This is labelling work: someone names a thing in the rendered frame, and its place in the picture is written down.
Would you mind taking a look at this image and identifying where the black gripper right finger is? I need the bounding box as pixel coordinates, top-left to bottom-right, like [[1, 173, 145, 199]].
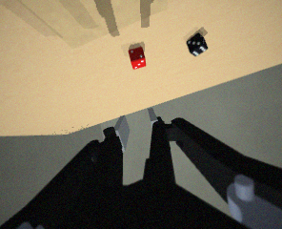
[[133, 108, 282, 229]]

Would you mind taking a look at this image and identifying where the red die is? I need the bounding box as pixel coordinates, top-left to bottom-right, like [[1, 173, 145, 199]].
[[129, 47, 146, 70]]

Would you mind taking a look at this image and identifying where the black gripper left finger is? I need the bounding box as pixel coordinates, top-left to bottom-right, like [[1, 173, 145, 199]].
[[0, 115, 130, 229]]

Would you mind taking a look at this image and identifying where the tan flat mat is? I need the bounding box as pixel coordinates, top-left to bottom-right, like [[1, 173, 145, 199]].
[[17, 0, 168, 49]]

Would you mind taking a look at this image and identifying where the black die with white pips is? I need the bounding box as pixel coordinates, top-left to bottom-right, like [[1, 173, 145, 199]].
[[186, 32, 208, 56]]

